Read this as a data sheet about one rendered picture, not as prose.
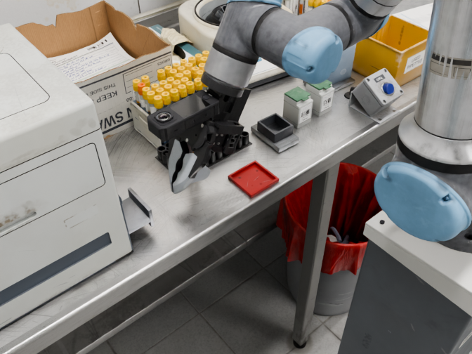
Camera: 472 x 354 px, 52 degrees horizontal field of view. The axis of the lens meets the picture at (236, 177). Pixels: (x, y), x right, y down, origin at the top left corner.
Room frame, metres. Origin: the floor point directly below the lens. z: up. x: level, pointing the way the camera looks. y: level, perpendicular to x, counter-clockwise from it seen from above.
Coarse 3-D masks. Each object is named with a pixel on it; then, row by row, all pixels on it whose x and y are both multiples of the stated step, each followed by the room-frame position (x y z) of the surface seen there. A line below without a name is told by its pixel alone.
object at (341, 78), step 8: (352, 48) 0.99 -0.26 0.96; (344, 56) 0.98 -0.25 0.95; (352, 56) 0.99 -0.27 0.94; (344, 64) 0.98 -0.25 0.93; (352, 64) 0.99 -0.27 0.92; (336, 72) 0.97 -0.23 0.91; (344, 72) 0.98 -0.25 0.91; (328, 80) 0.95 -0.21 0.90; (336, 80) 0.97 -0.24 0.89; (344, 80) 0.98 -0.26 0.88; (352, 80) 0.98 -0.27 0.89; (336, 88) 0.95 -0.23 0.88
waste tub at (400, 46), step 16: (384, 32) 1.11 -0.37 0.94; (400, 32) 1.10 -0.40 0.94; (416, 32) 1.06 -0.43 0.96; (368, 48) 1.01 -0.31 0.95; (384, 48) 0.98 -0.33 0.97; (400, 48) 1.09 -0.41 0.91; (416, 48) 0.98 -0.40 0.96; (368, 64) 1.01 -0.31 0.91; (384, 64) 0.97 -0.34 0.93; (400, 64) 0.95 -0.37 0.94; (416, 64) 0.99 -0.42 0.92; (400, 80) 0.96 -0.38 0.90
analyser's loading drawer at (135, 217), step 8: (128, 200) 0.57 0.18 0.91; (136, 200) 0.56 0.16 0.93; (128, 208) 0.56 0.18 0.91; (136, 208) 0.56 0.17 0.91; (144, 208) 0.54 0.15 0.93; (128, 216) 0.54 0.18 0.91; (136, 216) 0.54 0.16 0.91; (144, 216) 0.54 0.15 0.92; (152, 216) 0.53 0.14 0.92; (128, 224) 0.52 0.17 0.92; (136, 224) 0.52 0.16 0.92; (144, 224) 0.52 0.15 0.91; (152, 224) 0.53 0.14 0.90
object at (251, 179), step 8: (248, 168) 0.69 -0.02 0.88; (256, 168) 0.69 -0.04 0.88; (264, 168) 0.68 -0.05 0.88; (232, 176) 0.67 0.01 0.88; (240, 176) 0.67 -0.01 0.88; (248, 176) 0.67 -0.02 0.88; (256, 176) 0.67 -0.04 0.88; (264, 176) 0.67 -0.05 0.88; (272, 176) 0.66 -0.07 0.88; (240, 184) 0.64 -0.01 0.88; (248, 184) 0.65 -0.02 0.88; (256, 184) 0.65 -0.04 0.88; (264, 184) 0.65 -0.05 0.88; (272, 184) 0.64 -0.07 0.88; (248, 192) 0.62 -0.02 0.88; (256, 192) 0.62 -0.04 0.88
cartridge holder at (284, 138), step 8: (264, 120) 0.80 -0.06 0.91; (272, 120) 0.81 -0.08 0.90; (280, 120) 0.80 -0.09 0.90; (256, 128) 0.80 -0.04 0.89; (264, 128) 0.78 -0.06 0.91; (272, 128) 0.80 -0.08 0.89; (280, 128) 0.80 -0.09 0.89; (288, 128) 0.77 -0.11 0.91; (264, 136) 0.77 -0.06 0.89; (272, 136) 0.76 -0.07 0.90; (280, 136) 0.76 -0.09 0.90; (288, 136) 0.77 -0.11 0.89; (296, 136) 0.77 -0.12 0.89; (272, 144) 0.75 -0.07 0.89; (280, 144) 0.75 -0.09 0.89; (288, 144) 0.75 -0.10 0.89
